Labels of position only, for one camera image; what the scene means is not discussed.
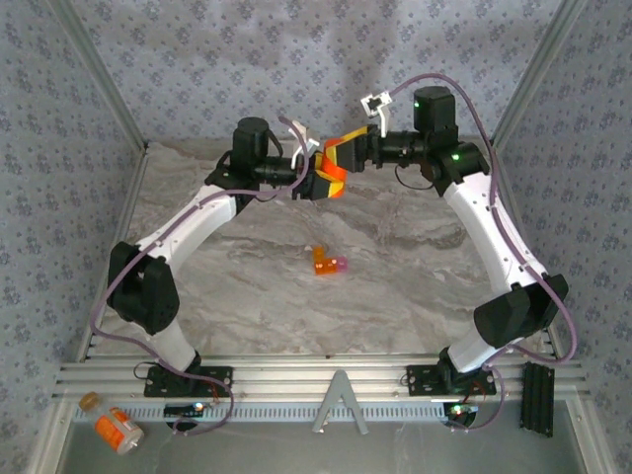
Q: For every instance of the orange pill bottle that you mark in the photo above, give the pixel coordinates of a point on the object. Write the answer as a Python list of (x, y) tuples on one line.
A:
[(336, 174)]

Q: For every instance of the orange bottle cap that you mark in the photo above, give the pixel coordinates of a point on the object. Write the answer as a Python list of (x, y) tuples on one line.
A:
[(332, 144)]

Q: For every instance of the orange translucent pill box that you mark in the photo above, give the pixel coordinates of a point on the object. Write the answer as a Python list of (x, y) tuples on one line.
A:
[(326, 267)]

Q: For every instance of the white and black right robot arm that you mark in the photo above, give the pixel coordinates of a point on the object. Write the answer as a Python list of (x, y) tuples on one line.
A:
[(484, 222)]

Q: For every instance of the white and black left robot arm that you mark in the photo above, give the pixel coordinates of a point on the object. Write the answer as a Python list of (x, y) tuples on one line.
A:
[(192, 222)]

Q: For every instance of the small circuit board with LED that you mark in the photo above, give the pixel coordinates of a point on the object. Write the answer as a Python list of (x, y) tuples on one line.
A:
[(461, 411), (182, 410)]

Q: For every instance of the grey metal shelf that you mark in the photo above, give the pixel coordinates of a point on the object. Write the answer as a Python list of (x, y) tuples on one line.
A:
[(296, 454)]

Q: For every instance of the black extrusion piece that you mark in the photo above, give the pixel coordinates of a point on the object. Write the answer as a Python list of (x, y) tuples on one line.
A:
[(538, 395)]

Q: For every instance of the clear bottle with orange label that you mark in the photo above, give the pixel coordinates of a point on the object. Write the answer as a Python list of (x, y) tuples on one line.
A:
[(113, 429)]

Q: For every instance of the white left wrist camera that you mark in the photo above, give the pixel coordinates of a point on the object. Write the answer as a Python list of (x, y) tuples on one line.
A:
[(308, 140)]

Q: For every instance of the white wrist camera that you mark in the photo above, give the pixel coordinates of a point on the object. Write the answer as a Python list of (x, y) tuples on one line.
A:
[(376, 101), (308, 140)]

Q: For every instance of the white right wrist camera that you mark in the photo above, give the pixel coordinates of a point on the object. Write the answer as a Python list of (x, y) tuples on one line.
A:
[(376, 101)]

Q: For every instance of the aluminium corner post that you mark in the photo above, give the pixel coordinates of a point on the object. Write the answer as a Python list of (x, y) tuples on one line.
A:
[(106, 81), (533, 74)]

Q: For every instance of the aluminium table side rail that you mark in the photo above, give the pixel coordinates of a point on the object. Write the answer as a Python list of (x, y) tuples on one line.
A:
[(131, 202), (513, 212)]

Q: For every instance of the aluminium front rail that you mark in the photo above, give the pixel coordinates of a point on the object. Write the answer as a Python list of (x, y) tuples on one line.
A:
[(296, 380)]

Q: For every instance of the grey A-shaped bracket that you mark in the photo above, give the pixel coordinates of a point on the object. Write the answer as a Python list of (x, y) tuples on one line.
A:
[(340, 382)]

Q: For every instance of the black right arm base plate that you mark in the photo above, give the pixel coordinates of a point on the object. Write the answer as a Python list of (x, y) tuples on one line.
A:
[(419, 382)]

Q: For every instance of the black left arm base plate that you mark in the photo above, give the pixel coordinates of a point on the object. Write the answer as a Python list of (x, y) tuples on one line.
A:
[(163, 385)]

